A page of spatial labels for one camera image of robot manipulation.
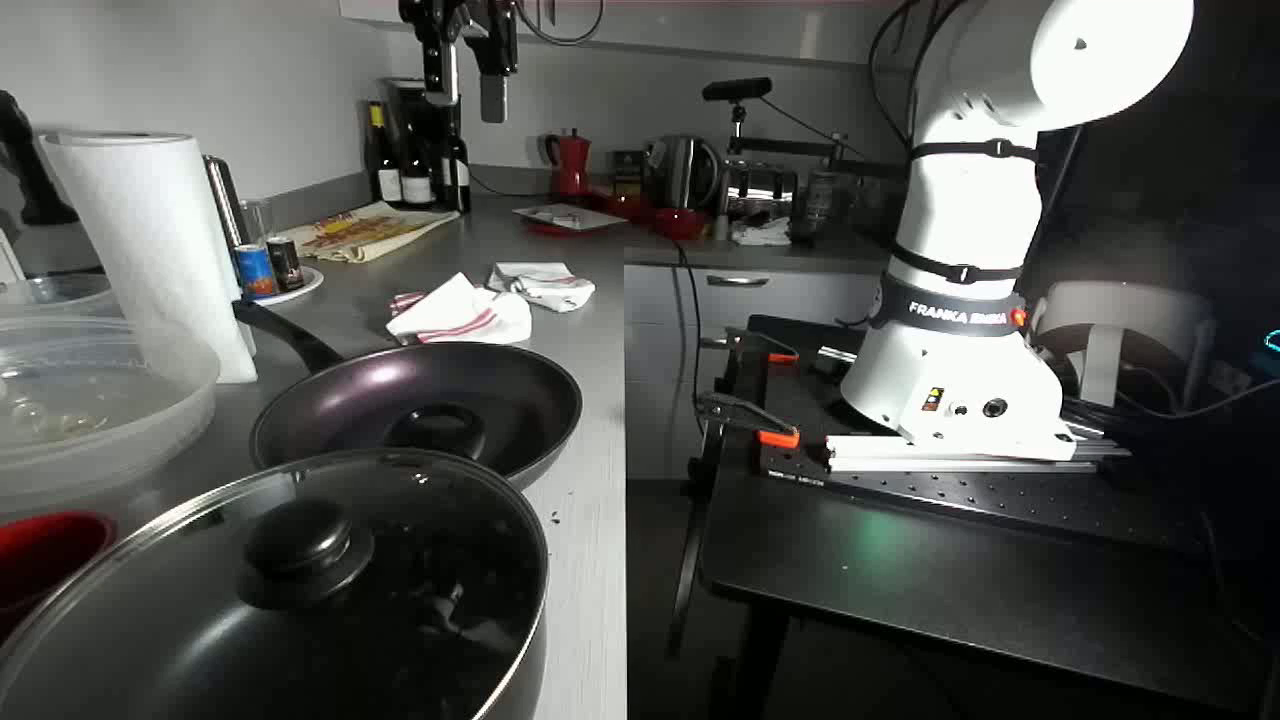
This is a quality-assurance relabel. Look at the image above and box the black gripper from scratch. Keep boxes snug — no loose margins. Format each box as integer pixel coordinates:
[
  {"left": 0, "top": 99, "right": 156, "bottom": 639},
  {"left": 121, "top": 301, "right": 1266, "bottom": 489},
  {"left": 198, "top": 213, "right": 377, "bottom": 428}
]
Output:
[{"left": 395, "top": 0, "right": 524, "bottom": 128}]

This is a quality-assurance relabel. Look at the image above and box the dark purple frying pan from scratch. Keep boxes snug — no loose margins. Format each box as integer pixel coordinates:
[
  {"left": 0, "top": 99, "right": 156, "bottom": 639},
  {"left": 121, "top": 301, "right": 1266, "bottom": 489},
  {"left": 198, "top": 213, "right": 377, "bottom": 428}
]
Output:
[{"left": 232, "top": 298, "right": 588, "bottom": 493}]

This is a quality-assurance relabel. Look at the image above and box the white paper towel roll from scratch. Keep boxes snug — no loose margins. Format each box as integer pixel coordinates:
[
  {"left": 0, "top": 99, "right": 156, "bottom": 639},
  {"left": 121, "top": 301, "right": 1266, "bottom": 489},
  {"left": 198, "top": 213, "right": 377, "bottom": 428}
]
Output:
[{"left": 37, "top": 128, "right": 262, "bottom": 388}]

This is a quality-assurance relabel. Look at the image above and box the black coffee machine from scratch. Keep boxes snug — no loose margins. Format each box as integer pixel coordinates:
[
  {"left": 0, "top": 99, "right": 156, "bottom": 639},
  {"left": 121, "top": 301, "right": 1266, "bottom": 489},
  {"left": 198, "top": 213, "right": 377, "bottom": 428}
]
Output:
[{"left": 386, "top": 76, "right": 475, "bottom": 215}]

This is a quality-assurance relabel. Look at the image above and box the dark wine bottle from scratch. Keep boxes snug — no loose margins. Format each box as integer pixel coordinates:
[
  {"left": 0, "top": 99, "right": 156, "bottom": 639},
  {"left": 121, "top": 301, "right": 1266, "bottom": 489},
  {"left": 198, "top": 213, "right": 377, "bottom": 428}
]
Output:
[
  {"left": 364, "top": 99, "right": 408, "bottom": 213},
  {"left": 402, "top": 124, "right": 441, "bottom": 213}
]

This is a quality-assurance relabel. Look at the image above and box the red moka pot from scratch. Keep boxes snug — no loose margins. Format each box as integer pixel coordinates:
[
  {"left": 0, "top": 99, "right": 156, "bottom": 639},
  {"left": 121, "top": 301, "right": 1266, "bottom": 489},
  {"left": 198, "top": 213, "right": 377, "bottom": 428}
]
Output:
[{"left": 541, "top": 124, "right": 599, "bottom": 205}]

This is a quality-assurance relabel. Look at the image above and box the white printed packet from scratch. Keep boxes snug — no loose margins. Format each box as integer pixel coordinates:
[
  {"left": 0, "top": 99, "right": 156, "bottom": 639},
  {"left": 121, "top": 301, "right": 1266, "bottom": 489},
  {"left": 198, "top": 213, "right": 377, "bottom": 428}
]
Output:
[{"left": 512, "top": 200, "right": 632, "bottom": 235}]

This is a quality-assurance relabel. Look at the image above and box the steel kettle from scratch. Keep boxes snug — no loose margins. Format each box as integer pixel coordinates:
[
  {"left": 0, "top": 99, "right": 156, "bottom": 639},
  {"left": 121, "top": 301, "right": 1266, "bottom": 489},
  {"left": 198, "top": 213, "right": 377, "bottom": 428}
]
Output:
[{"left": 643, "top": 131, "right": 734, "bottom": 215}]

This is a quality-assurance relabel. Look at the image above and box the red tray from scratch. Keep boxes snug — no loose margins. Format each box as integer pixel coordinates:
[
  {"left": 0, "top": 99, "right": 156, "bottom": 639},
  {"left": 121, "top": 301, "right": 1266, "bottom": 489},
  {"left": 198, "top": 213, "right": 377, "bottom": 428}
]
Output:
[{"left": 524, "top": 188, "right": 713, "bottom": 244}]

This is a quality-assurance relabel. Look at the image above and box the white round plate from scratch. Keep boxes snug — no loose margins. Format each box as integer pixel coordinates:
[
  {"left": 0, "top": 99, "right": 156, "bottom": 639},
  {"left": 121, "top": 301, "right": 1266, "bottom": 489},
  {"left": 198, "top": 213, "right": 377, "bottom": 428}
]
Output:
[{"left": 241, "top": 264, "right": 327, "bottom": 312}]

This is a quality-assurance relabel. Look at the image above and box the blue can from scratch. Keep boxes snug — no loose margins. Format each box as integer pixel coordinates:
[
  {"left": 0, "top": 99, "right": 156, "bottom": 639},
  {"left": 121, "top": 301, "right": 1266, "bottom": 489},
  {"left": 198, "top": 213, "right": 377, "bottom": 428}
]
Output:
[{"left": 232, "top": 242, "right": 281, "bottom": 303}]

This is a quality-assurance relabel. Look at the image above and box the grey drawer cabinet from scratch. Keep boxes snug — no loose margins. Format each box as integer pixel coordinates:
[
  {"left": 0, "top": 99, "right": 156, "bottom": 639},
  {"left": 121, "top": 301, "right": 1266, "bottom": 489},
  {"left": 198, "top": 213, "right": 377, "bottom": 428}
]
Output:
[{"left": 622, "top": 255, "right": 898, "bottom": 489}]

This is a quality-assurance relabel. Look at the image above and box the spray bottle black trigger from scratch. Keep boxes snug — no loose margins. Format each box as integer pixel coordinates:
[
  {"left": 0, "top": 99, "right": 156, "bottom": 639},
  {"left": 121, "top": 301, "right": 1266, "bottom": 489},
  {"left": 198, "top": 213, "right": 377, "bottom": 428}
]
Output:
[{"left": 0, "top": 89, "right": 79, "bottom": 294}]

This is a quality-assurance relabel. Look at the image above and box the clear plastic container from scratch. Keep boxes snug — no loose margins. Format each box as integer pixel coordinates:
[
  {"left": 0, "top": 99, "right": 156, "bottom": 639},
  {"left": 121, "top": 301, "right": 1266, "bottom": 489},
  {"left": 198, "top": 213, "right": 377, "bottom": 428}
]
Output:
[{"left": 0, "top": 308, "right": 226, "bottom": 520}]

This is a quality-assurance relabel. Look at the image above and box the black cooking pot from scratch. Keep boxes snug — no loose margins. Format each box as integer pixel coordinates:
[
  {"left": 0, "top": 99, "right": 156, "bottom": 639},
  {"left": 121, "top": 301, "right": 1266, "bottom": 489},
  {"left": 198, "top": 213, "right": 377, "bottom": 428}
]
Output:
[{"left": 463, "top": 531, "right": 554, "bottom": 720}]

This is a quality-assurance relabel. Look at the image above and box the red mug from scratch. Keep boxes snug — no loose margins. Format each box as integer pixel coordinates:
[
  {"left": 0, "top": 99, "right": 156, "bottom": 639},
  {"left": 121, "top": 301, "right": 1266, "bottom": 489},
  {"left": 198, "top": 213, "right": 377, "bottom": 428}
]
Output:
[{"left": 0, "top": 507, "right": 121, "bottom": 639}]

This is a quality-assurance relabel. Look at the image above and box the black robot table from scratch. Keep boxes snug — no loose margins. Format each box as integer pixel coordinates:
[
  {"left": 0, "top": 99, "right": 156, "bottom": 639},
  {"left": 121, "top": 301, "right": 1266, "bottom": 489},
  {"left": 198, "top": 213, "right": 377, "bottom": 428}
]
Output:
[{"left": 691, "top": 312, "right": 1280, "bottom": 720}]

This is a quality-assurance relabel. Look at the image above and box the white round device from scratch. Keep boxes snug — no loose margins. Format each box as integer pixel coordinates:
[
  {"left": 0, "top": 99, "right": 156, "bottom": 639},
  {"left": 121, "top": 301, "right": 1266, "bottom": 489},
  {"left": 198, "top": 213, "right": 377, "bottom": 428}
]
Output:
[{"left": 1028, "top": 276, "right": 1221, "bottom": 412}]

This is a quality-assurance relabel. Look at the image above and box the grey wall cabinet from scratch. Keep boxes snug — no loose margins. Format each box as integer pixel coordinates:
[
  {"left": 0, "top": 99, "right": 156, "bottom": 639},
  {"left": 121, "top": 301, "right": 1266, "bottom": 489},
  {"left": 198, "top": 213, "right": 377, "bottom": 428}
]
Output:
[{"left": 338, "top": 0, "right": 926, "bottom": 67}]

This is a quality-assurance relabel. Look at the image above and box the steel appliance black handle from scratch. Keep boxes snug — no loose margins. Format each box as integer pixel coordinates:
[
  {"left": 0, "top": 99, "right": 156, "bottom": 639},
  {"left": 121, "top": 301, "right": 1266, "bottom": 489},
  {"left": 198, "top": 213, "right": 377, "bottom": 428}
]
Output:
[{"left": 701, "top": 74, "right": 915, "bottom": 253}]

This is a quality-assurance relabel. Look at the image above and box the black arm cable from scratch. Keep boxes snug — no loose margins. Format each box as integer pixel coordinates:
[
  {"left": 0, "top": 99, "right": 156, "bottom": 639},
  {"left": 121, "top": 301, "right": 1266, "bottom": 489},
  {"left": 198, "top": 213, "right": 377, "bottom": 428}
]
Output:
[{"left": 865, "top": 0, "right": 951, "bottom": 152}]

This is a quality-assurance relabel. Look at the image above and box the orange handled clamp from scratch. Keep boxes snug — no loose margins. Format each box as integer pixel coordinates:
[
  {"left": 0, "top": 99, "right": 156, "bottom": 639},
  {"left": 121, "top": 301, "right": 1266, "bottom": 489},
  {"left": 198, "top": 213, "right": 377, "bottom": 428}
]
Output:
[
  {"left": 724, "top": 324, "right": 859, "bottom": 382},
  {"left": 690, "top": 388, "right": 810, "bottom": 472}
]

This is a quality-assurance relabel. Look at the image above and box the aluminium mounting rail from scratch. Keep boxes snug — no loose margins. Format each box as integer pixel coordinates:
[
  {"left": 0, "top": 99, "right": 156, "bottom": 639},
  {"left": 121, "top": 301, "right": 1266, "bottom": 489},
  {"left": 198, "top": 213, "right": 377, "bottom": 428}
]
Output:
[{"left": 822, "top": 428, "right": 1136, "bottom": 480}]

